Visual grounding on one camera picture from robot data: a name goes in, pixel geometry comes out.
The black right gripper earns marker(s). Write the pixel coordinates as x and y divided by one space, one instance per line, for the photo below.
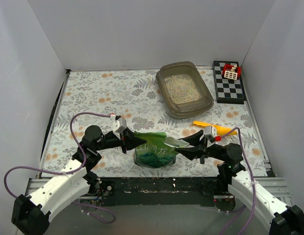
203 148

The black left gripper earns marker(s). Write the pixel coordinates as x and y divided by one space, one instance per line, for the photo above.
124 141

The green cat litter bag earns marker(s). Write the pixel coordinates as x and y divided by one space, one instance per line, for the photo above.
158 151

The yellow plastic scoop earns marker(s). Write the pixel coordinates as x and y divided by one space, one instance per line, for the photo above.
220 130

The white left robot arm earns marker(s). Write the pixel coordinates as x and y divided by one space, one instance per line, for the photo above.
33 213

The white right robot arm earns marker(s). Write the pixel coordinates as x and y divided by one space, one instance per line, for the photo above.
277 217

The grey litter box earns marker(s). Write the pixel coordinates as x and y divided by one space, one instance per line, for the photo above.
184 91

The floral table mat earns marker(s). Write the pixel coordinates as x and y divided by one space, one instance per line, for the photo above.
135 96

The black white chessboard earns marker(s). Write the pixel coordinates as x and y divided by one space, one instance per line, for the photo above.
228 91

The red white toy block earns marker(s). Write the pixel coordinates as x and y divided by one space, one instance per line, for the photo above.
232 72

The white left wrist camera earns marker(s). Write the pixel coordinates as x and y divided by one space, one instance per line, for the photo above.
119 125

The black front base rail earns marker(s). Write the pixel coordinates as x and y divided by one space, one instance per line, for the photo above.
132 191

